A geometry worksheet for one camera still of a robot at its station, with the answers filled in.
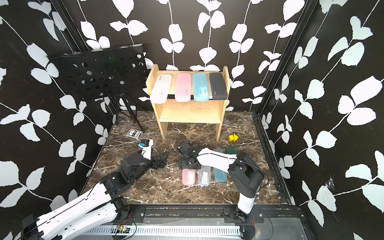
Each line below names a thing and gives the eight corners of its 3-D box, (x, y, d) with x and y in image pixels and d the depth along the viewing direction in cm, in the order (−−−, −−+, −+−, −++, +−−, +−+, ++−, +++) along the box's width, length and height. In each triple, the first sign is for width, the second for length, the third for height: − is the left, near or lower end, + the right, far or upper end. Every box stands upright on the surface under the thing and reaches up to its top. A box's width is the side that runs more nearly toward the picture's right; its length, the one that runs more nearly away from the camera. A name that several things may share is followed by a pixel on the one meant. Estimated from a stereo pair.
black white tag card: (127, 136, 107) (126, 134, 106) (131, 130, 111) (130, 128, 109) (138, 139, 106) (137, 137, 104) (142, 133, 109) (141, 131, 107)
